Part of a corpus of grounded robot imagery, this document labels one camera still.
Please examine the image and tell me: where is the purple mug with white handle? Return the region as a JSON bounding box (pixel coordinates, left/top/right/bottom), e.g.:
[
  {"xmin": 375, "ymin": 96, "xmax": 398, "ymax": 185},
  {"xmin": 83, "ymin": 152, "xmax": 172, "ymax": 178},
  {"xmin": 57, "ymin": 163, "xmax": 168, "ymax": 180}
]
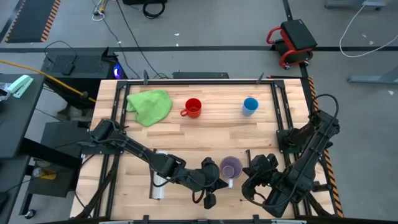
[{"xmin": 219, "ymin": 156, "xmax": 244, "ymax": 189}]

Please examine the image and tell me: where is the black computer tower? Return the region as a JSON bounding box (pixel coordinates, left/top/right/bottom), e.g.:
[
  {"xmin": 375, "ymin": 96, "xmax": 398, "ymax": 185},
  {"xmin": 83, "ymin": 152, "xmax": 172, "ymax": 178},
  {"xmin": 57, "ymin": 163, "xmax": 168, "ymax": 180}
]
[{"xmin": 41, "ymin": 46, "xmax": 128, "ymax": 110}]

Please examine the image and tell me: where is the blue cup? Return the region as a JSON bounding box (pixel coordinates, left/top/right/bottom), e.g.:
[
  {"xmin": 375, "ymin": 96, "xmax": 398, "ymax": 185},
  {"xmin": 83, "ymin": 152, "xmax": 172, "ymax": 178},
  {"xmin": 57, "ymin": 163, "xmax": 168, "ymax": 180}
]
[{"xmin": 242, "ymin": 97, "xmax": 259, "ymax": 118}]

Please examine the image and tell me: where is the black desk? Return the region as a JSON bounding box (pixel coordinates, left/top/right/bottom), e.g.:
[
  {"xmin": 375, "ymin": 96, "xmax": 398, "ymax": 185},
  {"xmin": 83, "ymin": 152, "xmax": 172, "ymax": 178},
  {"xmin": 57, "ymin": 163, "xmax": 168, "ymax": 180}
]
[{"xmin": 0, "ymin": 73, "xmax": 46, "ymax": 159}]

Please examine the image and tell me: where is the small black device with cable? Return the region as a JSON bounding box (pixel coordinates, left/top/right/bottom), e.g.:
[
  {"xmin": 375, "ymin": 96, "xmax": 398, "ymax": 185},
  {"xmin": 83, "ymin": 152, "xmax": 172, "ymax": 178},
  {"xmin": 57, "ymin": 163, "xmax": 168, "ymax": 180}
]
[{"xmin": 44, "ymin": 40, "xmax": 78, "ymax": 76}]

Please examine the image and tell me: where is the black knob clamp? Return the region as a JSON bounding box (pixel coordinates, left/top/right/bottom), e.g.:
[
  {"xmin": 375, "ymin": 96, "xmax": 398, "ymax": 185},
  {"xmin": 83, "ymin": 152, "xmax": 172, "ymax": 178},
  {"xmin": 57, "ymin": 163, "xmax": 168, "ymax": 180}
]
[{"xmin": 312, "ymin": 181, "xmax": 330, "ymax": 193}]

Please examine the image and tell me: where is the green cloth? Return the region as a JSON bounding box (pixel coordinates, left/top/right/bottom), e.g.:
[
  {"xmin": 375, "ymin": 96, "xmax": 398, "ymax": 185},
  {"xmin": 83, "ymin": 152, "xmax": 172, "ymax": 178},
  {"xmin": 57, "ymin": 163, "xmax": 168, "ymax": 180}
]
[{"xmin": 125, "ymin": 89, "xmax": 174, "ymax": 128}]

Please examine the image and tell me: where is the black power strip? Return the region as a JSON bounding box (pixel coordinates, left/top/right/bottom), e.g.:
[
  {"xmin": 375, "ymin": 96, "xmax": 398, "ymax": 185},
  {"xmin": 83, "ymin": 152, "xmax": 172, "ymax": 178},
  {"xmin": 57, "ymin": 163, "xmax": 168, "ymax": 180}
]
[{"xmin": 172, "ymin": 72, "xmax": 230, "ymax": 80}]

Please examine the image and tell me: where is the red and black rolling stool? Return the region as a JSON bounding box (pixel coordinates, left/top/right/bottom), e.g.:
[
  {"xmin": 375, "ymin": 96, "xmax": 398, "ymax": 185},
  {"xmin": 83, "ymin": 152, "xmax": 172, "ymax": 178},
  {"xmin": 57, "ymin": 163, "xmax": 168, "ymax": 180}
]
[{"xmin": 266, "ymin": 19, "xmax": 318, "ymax": 70}]

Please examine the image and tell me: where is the black low cart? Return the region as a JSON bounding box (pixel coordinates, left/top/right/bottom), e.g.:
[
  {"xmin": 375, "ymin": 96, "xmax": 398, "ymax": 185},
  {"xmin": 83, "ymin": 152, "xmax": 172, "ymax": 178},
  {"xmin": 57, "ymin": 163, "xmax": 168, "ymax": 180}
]
[{"xmin": 18, "ymin": 119, "xmax": 91, "ymax": 218}]

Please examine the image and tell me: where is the long white floor cable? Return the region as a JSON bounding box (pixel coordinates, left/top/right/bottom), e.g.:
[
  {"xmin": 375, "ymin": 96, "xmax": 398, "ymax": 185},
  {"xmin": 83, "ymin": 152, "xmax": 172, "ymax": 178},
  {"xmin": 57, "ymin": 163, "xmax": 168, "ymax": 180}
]
[{"xmin": 338, "ymin": 4, "xmax": 398, "ymax": 58}]

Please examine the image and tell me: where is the yellow cable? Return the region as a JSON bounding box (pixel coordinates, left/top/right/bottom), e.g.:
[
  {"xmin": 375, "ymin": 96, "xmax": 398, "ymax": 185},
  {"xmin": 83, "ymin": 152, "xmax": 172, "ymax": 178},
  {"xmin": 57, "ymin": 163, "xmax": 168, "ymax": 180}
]
[{"xmin": 0, "ymin": 58, "xmax": 97, "ymax": 103}]

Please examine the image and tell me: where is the coiled white cable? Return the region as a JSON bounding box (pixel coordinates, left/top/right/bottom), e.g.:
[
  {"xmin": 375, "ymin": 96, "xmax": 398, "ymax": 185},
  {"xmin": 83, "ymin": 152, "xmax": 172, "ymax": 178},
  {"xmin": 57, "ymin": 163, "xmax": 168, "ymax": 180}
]
[{"xmin": 91, "ymin": 0, "xmax": 108, "ymax": 22}]

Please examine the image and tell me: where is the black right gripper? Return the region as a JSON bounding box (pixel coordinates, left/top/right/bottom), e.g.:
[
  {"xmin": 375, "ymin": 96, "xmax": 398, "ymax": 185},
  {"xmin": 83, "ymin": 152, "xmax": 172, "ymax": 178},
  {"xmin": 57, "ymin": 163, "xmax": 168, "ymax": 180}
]
[{"xmin": 242, "ymin": 154, "xmax": 279, "ymax": 188}]

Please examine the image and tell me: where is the black mat with orange edge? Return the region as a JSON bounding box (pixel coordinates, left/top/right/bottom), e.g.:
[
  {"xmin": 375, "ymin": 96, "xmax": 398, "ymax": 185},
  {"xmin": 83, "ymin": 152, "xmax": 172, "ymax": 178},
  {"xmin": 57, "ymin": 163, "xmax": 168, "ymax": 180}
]
[{"xmin": 4, "ymin": 0, "xmax": 62, "ymax": 44}]

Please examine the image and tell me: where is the red mug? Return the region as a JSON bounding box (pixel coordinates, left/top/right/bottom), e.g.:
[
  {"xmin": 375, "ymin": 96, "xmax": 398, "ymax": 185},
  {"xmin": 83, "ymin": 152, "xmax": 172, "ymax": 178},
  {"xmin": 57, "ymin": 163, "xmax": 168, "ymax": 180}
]
[{"xmin": 180, "ymin": 98, "xmax": 203, "ymax": 119}]

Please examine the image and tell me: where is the mint green stapler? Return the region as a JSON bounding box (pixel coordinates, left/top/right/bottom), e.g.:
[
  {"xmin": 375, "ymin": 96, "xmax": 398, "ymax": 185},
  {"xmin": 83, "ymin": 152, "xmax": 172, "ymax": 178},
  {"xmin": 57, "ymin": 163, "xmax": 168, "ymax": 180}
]
[{"xmin": 6, "ymin": 74, "xmax": 34, "ymax": 99}]

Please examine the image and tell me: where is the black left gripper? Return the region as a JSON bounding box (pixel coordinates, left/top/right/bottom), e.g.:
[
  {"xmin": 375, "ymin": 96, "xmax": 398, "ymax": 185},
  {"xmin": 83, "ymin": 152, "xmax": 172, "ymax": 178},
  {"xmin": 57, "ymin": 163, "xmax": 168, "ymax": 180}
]
[{"xmin": 195, "ymin": 157, "xmax": 229, "ymax": 210}]

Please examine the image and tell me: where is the long black floor cable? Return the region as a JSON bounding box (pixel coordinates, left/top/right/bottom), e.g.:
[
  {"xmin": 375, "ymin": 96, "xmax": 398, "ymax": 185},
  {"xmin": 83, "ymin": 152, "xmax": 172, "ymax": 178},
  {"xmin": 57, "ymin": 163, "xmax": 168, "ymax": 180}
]
[{"xmin": 115, "ymin": 0, "xmax": 170, "ymax": 80}]

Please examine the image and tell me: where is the black cable loop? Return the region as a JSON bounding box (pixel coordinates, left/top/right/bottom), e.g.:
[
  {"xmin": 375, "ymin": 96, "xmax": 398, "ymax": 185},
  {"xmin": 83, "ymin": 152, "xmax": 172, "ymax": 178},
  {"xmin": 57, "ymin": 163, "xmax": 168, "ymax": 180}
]
[{"xmin": 142, "ymin": 1, "xmax": 167, "ymax": 19}]

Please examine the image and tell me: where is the yellow item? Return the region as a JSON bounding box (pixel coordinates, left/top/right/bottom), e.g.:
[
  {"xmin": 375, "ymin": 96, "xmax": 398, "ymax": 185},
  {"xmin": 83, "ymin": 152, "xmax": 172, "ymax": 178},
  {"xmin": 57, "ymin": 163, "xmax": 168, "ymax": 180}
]
[{"xmin": 39, "ymin": 170, "xmax": 58, "ymax": 180}]

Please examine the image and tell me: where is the grey table leg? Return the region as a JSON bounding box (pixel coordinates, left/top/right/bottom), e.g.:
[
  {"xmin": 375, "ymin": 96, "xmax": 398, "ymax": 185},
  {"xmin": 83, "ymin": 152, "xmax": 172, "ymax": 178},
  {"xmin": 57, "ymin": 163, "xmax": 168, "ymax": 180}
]
[{"xmin": 347, "ymin": 67, "xmax": 398, "ymax": 85}]

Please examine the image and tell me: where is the black metal table frame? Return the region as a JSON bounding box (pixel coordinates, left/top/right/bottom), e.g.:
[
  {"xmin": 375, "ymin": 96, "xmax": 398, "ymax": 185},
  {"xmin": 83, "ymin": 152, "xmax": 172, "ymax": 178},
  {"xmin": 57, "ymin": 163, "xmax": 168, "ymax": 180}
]
[{"xmin": 76, "ymin": 79, "xmax": 343, "ymax": 219}]

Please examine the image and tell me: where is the orange and black hazard strip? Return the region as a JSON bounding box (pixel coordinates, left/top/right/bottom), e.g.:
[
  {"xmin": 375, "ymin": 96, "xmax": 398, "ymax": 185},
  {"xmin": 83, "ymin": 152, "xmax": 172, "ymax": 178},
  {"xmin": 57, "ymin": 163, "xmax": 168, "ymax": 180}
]
[{"xmin": 307, "ymin": 77, "xmax": 345, "ymax": 218}]

